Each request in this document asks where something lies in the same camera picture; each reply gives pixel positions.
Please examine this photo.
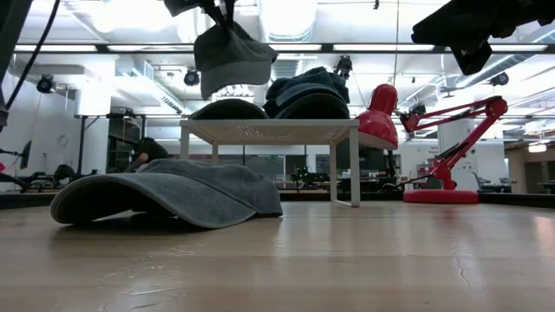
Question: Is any thin hanging cord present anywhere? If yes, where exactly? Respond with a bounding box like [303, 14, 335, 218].
[392, 0, 401, 88]

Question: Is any grey denim baseball cap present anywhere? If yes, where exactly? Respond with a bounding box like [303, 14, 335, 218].
[49, 158, 284, 230]
[189, 98, 271, 120]
[193, 21, 278, 100]

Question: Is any black monitor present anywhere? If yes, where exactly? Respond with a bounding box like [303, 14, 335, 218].
[18, 139, 33, 171]

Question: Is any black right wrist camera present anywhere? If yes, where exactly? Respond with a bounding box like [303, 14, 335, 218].
[450, 41, 494, 77]

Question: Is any black support post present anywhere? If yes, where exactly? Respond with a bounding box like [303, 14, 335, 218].
[76, 114, 101, 175]

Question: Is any person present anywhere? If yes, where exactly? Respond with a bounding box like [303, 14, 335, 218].
[124, 136, 171, 173]

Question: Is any red desk lamp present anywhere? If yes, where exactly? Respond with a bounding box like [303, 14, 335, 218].
[354, 83, 509, 205]

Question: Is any black hanging camera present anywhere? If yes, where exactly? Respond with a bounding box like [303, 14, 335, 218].
[333, 55, 354, 82]

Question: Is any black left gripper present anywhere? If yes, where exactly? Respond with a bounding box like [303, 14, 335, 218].
[163, 0, 238, 28]

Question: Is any black overhead frame bar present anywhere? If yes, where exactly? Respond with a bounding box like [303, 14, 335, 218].
[12, 42, 550, 55]

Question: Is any white ceiling air duct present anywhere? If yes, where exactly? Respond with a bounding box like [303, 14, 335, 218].
[258, 0, 318, 43]

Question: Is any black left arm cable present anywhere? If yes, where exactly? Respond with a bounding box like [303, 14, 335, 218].
[3, 0, 62, 112]

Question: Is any white perforated metal shelf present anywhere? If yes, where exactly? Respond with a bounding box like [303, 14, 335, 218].
[179, 118, 362, 208]

